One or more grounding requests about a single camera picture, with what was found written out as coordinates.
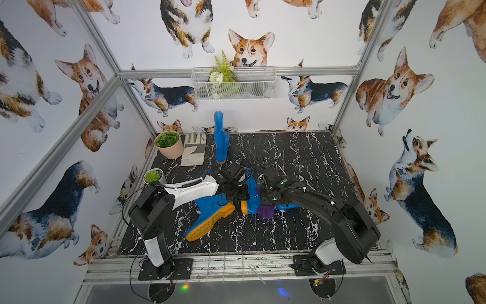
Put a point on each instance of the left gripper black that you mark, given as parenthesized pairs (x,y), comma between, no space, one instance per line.
(235,191)

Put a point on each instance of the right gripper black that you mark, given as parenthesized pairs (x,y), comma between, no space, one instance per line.
(264,199)

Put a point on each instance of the purple cloth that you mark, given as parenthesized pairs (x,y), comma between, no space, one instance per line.
(265,210)

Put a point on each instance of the blue rubber boot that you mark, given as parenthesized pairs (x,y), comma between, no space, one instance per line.
(212,207)
(221,137)
(250,207)

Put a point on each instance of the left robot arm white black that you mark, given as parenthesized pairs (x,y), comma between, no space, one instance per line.
(152,210)

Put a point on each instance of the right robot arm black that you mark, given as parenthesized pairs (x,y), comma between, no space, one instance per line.
(352,232)

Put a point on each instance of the white grey work glove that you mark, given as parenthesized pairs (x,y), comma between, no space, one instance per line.
(194,150)

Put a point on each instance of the small white plant pot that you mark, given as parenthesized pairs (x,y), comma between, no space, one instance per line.
(163,179)

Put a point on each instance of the green plant in white pot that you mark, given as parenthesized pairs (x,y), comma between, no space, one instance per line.
(153,176)

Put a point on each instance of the green plant in pink pot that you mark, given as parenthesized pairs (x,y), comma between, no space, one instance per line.
(167,139)

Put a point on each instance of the fern and white flower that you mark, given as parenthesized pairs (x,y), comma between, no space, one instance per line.
(222,78)

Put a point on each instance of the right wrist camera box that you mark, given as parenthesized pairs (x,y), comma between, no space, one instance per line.
(268,174)

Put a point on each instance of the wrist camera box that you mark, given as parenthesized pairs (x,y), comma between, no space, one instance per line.
(234,173)
(268,174)

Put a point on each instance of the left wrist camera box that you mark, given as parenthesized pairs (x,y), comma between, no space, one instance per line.
(234,173)

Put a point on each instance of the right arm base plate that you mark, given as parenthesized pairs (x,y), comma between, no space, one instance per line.
(307,265)

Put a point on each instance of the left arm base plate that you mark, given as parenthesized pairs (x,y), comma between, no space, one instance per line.
(175,269)

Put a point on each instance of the white wire wall basket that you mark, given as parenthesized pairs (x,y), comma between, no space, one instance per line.
(238,84)

